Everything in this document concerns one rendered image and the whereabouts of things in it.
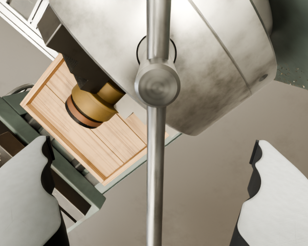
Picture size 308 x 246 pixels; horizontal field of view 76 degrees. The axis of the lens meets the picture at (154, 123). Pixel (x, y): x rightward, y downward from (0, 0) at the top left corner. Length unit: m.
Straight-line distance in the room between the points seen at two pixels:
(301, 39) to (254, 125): 1.32
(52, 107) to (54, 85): 0.07
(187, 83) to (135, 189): 1.69
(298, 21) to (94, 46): 0.18
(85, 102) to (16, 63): 1.61
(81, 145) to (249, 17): 0.58
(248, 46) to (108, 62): 0.12
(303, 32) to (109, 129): 0.50
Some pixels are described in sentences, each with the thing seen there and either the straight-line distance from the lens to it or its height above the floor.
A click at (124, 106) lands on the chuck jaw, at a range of 0.33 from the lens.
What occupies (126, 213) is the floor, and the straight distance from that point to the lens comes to 2.05.
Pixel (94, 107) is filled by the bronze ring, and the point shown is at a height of 1.12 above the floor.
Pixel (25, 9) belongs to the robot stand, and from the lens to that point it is 1.57.
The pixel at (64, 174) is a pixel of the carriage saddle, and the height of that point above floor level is 0.92.
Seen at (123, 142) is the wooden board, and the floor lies 0.89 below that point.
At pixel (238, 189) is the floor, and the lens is 1.79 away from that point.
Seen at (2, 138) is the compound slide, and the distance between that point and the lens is 0.66.
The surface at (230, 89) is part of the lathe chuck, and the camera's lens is 0.22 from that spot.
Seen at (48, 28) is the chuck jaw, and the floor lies 1.20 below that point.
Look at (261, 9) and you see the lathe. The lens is 0.26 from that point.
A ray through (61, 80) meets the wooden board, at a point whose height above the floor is 0.88.
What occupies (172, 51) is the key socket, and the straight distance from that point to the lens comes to 0.18.
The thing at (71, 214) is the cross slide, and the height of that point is 0.97.
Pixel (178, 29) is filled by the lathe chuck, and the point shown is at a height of 1.23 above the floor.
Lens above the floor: 1.41
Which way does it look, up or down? 69 degrees down
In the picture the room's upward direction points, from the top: 153 degrees counter-clockwise
